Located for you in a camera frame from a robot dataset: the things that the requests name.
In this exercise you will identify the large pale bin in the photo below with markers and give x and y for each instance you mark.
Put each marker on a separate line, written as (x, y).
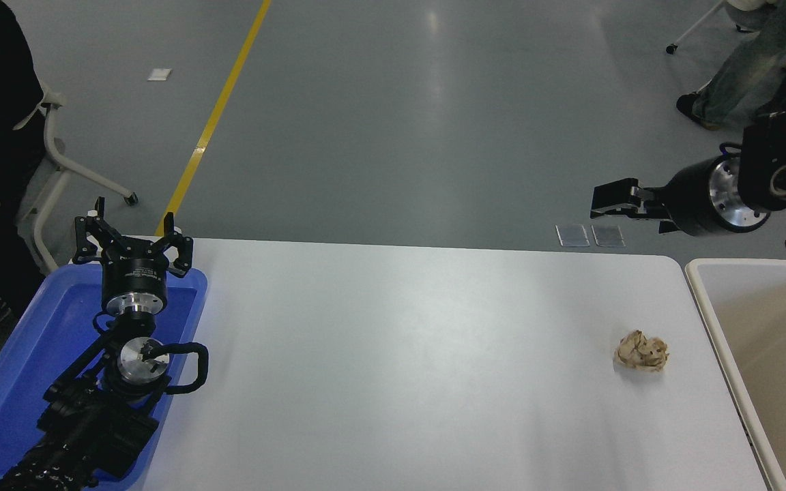
(782, 368)

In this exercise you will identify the crumpled tan paper ball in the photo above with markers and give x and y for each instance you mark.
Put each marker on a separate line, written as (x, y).
(641, 351)

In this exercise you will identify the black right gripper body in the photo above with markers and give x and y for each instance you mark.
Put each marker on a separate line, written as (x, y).
(690, 198)

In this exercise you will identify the grey floor plate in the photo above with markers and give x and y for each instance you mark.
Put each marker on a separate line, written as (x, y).
(572, 236)
(608, 236)

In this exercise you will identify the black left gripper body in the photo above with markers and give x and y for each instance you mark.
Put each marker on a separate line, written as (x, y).
(135, 273)

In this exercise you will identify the white floor tag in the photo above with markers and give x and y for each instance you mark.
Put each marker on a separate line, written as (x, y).
(158, 74)

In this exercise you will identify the blue plastic tray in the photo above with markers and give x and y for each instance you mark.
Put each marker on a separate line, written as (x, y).
(31, 354)

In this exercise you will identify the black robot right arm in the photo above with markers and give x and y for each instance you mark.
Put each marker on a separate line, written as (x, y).
(775, 146)

